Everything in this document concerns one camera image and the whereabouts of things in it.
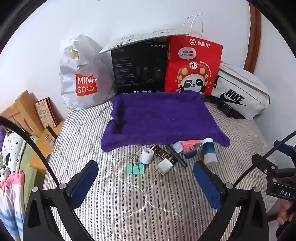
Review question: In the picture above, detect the striped bed sheet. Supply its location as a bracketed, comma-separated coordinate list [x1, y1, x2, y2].
[43, 100, 285, 241]

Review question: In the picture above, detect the person's right hand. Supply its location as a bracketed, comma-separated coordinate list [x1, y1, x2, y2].
[277, 199, 289, 225]

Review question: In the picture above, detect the white plastic shopping bag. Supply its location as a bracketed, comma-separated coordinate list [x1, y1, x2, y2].
[59, 33, 116, 110]

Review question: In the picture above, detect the wooden nightstand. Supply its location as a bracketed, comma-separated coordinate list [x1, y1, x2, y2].
[30, 120, 65, 175]

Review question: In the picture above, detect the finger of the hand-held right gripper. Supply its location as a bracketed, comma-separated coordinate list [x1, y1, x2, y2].
[252, 153, 296, 179]
[274, 140, 296, 163]

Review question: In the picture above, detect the blue petroleum jelly jar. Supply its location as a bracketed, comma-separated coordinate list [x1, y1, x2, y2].
[183, 145, 197, 159]

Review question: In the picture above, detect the grey flat printed box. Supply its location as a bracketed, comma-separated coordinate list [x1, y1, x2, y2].
[99, 27, 186, 54]

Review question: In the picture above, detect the white tape roll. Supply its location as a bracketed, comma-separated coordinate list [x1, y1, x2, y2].
[139, 148, 154, 164]

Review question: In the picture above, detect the black headphone box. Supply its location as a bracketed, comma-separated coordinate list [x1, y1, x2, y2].
[110, 41, 168, 95]

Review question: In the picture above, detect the black battery bar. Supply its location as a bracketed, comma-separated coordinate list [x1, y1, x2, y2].
[165, 144, 188, 167]

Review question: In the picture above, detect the white charger plug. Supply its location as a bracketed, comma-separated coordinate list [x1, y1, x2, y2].
[154, 159, 173, 177]

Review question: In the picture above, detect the purple towel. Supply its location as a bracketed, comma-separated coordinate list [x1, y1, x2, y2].
[100, 90, 230, 153]

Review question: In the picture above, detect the pastel printed cloth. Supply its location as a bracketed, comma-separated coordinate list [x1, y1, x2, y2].
[0, 169, 26, 232]

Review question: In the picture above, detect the red paper bag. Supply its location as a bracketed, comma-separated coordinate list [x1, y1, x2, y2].
[164, 13, 223, 95]

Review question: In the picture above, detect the pink handheld tool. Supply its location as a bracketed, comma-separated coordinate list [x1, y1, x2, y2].
[180, 140, 204, 147]

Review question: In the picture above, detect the blue white bottle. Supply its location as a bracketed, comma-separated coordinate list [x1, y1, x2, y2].
[202, 137, 217, 167]

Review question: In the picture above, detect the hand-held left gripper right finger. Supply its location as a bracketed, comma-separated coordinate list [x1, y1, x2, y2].
[193, 161, 270, 241]

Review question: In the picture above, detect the white floral cloth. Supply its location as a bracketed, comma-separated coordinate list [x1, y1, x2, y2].
[0, 130, 26, 174]

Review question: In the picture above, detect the brown wooden door frame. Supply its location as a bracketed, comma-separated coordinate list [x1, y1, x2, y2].
[244, 0, 262, 75]

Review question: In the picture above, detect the black gold tube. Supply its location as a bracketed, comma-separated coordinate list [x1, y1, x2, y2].
[149, 144, 178, 166]

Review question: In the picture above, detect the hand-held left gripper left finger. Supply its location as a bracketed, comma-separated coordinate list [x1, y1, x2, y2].
[23, 160, 99, 241]

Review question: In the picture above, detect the white waist bag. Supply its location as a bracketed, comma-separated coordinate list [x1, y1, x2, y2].
[203, 61, 271, 121]

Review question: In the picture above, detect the mint green binder clip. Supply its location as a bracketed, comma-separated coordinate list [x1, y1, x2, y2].
[126, 154, 145, 175]

